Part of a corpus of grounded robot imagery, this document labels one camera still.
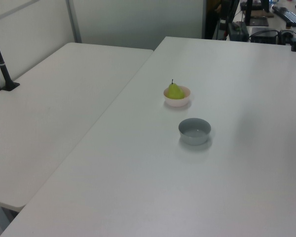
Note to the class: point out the pink bowl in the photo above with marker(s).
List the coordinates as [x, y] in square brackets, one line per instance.
[177, 102]

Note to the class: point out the black keyboard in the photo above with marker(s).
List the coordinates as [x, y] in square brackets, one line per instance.
[288, 14]

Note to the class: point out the green pear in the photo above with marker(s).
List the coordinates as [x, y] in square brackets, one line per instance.
[175, 92]

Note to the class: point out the grey bowl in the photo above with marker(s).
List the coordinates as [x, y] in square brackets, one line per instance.
[194, 134]

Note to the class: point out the grey metal partition post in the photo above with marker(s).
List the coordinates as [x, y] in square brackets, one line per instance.
[74, 22]

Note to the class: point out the black and green device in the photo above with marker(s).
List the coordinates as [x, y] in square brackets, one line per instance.
[238, 30]

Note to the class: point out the black flat pad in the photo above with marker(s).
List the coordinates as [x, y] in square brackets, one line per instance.
[259, 22]

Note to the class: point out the white side table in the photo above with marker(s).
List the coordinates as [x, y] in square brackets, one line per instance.
[51, 111]

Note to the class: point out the black camera pole with base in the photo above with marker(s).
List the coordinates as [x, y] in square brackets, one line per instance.
[2, 69]

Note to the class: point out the brown board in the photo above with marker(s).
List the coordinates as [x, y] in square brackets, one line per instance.
[262, 13]

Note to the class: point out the black electronics box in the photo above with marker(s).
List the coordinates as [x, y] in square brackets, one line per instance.
[264, 36]

